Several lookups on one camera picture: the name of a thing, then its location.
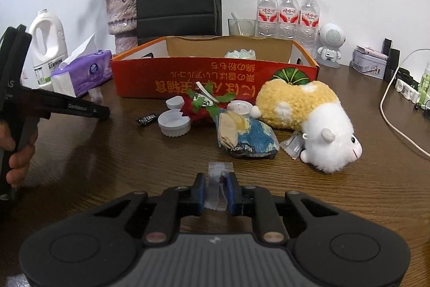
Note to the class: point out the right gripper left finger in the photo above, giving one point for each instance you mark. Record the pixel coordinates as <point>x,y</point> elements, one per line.
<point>168,209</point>

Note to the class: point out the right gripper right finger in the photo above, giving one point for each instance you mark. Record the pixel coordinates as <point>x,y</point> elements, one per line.
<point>258,204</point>

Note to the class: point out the clear candy wrapper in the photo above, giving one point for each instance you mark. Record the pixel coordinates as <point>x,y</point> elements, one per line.
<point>216,185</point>

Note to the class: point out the small black sachet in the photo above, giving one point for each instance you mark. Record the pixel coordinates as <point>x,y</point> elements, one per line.
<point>147,120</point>

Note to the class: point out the red strawberry toy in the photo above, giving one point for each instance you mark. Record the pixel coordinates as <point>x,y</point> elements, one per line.
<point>203,104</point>

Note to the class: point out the person's left hand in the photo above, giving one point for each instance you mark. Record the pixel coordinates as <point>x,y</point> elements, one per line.
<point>19,161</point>

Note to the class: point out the blue snack bag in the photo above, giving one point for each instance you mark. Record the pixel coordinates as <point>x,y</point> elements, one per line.
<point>245,137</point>

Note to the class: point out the small clear packet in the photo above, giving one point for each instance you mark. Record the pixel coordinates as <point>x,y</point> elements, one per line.
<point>294,145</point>

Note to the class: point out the white detergent jug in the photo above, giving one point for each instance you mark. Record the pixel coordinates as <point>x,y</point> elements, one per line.
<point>48,47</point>

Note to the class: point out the purple tissue pack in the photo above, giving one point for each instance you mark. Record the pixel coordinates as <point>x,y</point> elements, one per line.
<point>86,68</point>

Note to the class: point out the yellow white plush toy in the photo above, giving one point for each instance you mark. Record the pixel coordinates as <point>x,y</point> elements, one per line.
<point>314,110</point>

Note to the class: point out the white round lid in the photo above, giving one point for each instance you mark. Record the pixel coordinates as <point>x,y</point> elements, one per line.
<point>242,108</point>

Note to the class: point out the orange cardboard box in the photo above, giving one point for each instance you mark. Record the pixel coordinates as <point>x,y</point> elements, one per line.
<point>168,66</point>

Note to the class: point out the purple textured vase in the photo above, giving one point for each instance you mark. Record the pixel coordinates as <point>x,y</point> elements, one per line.
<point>122,24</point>

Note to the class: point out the green white plastic bag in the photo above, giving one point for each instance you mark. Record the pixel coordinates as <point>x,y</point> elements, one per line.
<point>241,54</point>

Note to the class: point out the glass cup with spoon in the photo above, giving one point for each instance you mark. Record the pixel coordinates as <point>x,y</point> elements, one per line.
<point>241,27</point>

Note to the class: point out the small tin box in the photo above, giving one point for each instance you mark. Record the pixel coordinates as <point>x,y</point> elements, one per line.
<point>369,62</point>

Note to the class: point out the white robot figurine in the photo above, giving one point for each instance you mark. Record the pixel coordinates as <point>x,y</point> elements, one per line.
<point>331,38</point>

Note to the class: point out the left water bottle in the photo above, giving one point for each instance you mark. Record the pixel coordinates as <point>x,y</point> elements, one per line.
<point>267,18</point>

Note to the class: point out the water bottle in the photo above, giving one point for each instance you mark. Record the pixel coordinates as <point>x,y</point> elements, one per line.
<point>288,18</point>
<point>307,30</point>
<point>267,18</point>

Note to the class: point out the white power strip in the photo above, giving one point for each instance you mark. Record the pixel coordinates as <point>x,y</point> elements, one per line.
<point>407,91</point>

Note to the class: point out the right water bottle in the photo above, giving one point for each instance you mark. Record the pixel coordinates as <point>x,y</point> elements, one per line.
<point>307,30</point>

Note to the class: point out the middle water bottle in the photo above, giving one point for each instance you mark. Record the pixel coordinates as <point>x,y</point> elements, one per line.
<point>288,18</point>

